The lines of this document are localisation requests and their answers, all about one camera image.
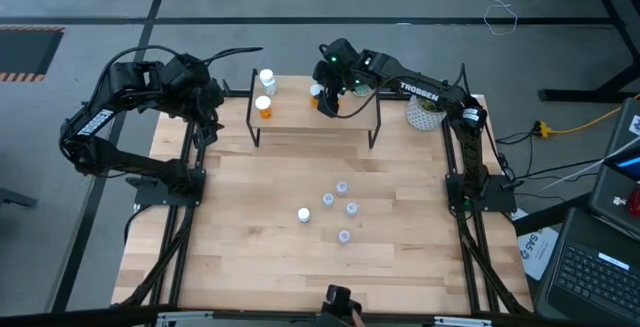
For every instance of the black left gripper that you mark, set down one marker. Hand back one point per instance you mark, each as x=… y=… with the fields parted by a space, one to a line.
x=207 y=102

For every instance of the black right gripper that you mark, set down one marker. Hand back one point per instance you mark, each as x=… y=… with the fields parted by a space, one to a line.
x=340 y=67

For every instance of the orange pill bottle white cap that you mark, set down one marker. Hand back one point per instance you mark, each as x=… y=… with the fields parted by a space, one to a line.
x=315 y=90
x=263 y=103

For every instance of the large white blue-label bottle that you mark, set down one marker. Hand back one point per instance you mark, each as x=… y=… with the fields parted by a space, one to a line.
x=266 y=76

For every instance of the clear plastic pill bottle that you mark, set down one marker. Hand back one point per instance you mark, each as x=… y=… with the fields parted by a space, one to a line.
x=342 y=187
x=344 y=236
x=328 y=199
x=352 y=208

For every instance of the white Excedrin bottle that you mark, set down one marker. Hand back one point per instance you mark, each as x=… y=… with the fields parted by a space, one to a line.
x=304 y=214

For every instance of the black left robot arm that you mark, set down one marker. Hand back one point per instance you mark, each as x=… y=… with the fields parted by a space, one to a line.
x=125 y=159

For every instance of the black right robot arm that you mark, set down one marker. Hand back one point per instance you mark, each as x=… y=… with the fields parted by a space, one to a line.
x=425 y=91

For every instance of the wooden shelf black metal legs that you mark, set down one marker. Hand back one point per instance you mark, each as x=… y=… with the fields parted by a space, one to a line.
x=295 y=112

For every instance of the white patterned planter pot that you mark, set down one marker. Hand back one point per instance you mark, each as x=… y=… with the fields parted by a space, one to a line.
x=422 y=117

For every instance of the black floor mat hazard stripes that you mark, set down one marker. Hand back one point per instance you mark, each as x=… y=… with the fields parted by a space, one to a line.
x=27 y=52

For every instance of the grey stand foot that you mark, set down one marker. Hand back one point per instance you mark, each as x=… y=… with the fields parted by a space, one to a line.
x=15 y=197

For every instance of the person's hand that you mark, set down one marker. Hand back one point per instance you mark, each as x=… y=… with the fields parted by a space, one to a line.
x=357 y=318

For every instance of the black desk foot bar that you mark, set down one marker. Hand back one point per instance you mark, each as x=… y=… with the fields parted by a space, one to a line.
x=550 y=214

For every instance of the white printed paper sheet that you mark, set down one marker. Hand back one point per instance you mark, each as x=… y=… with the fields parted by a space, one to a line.
x=537 y=252

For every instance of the dark laptop with keyboard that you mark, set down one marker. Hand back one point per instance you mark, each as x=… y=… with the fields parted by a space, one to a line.
x=595 y=272

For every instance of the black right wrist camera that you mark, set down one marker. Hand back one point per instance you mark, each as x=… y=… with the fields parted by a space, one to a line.
x=331 y=107

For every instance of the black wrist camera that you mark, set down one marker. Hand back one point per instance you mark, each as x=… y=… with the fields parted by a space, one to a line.
x=185 y=69
x=331 y=107

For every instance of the black aluminium table frame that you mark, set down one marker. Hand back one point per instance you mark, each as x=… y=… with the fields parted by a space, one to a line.
x=235 y=93

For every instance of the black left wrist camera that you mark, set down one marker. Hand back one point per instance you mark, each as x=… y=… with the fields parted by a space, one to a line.
x=185 y=69

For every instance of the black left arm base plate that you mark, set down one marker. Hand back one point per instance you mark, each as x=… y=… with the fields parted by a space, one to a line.
x=150 y=194

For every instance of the silver metal bracket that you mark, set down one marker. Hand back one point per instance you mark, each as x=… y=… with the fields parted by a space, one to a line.
x=185 y=319
x=462 y=323

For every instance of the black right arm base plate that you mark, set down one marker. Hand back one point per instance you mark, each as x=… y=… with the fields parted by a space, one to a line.
x=500 y=197

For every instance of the black camera device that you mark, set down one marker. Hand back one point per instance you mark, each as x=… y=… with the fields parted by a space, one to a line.
x=339 y=297

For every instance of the black front frame bar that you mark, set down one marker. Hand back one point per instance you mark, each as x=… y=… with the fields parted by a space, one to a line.
x=75 y=319

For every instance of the black desk leg frame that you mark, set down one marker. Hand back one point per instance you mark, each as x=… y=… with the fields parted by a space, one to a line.
x=611 y=14

